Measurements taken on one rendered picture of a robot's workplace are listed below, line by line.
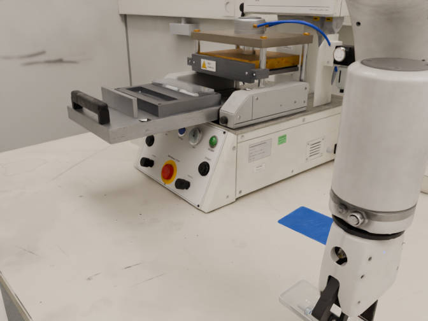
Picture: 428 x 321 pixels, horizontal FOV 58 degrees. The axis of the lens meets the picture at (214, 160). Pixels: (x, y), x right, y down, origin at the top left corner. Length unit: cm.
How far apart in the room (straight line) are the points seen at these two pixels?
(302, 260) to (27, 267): 49
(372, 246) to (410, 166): 9
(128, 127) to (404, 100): 52
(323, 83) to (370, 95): 71
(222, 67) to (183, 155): 24
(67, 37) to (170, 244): 170
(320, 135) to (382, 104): 73
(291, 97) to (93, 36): 161
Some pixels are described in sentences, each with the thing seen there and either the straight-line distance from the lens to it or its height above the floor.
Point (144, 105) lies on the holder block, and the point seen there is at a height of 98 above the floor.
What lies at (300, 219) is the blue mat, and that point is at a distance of 86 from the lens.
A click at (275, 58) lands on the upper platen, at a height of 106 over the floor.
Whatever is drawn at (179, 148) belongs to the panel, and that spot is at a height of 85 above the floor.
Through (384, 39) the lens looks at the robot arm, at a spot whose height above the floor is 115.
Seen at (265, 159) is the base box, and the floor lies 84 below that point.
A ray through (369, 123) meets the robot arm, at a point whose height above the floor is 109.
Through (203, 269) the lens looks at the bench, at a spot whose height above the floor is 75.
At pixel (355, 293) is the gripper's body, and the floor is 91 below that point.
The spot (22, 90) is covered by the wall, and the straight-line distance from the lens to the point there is 224.
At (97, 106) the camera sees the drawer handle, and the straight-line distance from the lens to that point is 76.
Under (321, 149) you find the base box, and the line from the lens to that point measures 111.
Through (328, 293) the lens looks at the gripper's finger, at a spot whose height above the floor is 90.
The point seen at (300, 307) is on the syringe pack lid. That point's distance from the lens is 56.
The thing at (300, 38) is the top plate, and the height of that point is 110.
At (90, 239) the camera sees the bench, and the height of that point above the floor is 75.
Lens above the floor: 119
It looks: 23 degrees down
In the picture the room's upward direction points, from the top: straight up
